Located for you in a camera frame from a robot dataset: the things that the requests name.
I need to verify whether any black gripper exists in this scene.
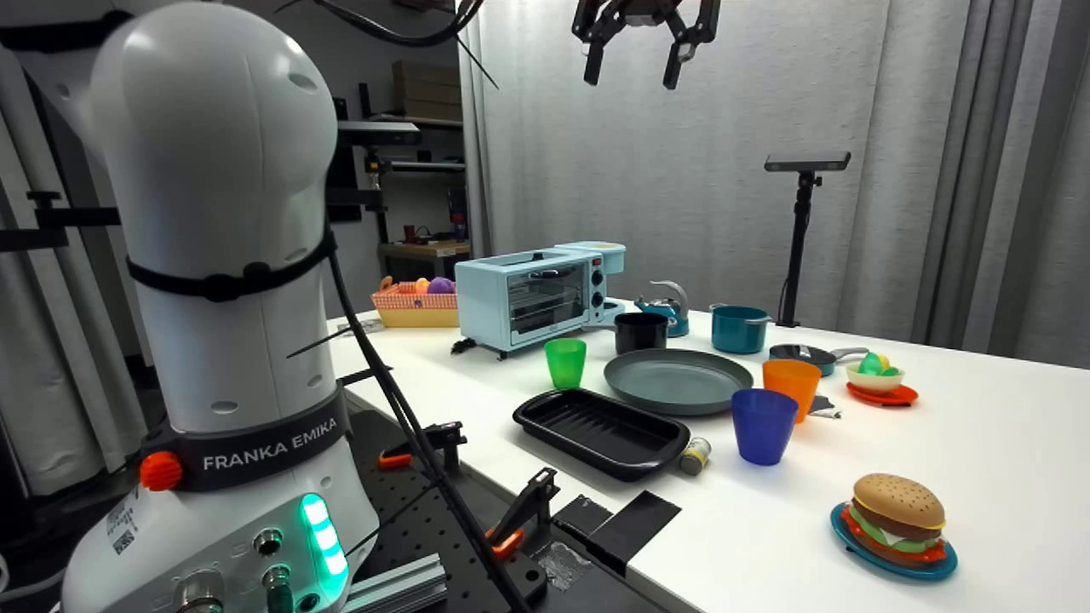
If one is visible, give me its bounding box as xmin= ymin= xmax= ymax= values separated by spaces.
xmin=571 ymin=0 xmax=722 ymax=91

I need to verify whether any green plastic cup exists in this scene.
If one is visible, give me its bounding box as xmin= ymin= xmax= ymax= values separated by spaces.
xmin=540 ymin=336 xmax=588 ymax=394

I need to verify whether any grey round plate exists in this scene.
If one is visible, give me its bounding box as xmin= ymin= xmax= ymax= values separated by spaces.
xmin=604 ymin=343 xmax=756 ymax=418

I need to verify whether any orange plastic cup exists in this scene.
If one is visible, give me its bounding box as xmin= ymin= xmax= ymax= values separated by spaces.
xmin=759 ymin=357 xmax=823 ymax=425

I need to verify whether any blue plastic cup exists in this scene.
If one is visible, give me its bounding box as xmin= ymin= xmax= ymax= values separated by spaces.
xmin=728 ymin=384 xmax=800 ymax=469

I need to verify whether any small red plate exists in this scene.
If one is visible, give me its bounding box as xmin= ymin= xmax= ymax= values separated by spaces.
xmin=843 ymin=378 xmax=920 ymax=411

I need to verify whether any small teal plate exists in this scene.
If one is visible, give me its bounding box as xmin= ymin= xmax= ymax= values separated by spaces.
xmin=826 ymin=500 xmax=962 ymax=585

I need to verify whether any black tripod stand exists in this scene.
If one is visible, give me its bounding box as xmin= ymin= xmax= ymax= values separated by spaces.
xmin=762 ymin=150 xmax=856 ymax=329

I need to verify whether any dark background shelf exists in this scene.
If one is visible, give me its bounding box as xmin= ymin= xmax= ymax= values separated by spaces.
xmin=333 ymin=53 xmax=474 ymax=286

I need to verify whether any light blue toy oven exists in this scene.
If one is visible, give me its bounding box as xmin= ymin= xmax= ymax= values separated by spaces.
xmin=452 ymin=237 xmax=640 ymax=362

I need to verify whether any teal toy kettle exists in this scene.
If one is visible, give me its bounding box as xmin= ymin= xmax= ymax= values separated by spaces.
xmin=636 ymin=275 xmax=692 ymax=340

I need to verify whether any black toy pot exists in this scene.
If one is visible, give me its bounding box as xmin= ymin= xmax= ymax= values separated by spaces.
xmin=614 ymin=309 xmax=672 ymax=355

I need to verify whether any teal toy pot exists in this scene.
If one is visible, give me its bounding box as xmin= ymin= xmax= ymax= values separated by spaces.
xmin=707 ymin=303 xmax=774 ymax=357

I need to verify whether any pink yellow toy box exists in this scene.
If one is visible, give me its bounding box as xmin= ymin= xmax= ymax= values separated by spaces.
xmin=372 ymin=271 xmax=461 ymax=335

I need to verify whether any teal toy frying pan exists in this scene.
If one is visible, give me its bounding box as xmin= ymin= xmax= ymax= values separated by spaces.
xmin=766 ymin=340 xmax=872 ymax=380

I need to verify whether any grey curtain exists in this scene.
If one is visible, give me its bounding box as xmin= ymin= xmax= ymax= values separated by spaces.
xmin=457 ymin=0 xmax=1090 ymax=372

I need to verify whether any black ribbed tray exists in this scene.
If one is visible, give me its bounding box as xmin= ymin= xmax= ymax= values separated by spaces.
xmin=510 ymin=384 xmax=694 ymax=484

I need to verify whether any green yellow toy food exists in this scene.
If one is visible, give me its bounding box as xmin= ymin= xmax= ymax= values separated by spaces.
xmin=848 ymin=351 xmax=907 ymax=394

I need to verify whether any small yellowish toy piece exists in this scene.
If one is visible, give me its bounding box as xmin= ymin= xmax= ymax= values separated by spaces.
xmin=675 ymin=435 xmax=715 ymax=476

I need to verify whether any black tape patch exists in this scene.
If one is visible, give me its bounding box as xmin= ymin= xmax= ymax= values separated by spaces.
xmin=581 ymin=488 xmax=683 ymax=575
xmin=552 ymin=495 xmax=614 ymax=542

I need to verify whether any toy hamburger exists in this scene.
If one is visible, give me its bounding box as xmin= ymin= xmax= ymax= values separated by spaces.
xmin=848 ymin=469 xmax=949 ymax=570

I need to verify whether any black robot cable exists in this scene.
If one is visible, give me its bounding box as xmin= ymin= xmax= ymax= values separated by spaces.
xmin=320 ymin=232 xmax=537 ymax=613

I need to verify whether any black clamp orange handle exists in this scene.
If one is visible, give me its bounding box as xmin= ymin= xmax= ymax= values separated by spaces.
xmin=378 ymin=418 xmax=469 ymax=472
xmin=480 ymin=462 xmax=563 ymax=567

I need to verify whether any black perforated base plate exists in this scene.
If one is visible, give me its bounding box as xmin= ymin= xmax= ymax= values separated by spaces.
xmin=336 ymin=388 xmax=683 ymax=613

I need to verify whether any aluminium extrusion rail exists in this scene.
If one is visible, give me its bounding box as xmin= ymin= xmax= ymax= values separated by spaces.
xmin=344 ymin=552 xmax=452 ymax=613

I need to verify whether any black mount bracket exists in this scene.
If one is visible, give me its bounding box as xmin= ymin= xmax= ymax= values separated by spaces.
xmin=0 ymin=184 xmax=121 ymax=256

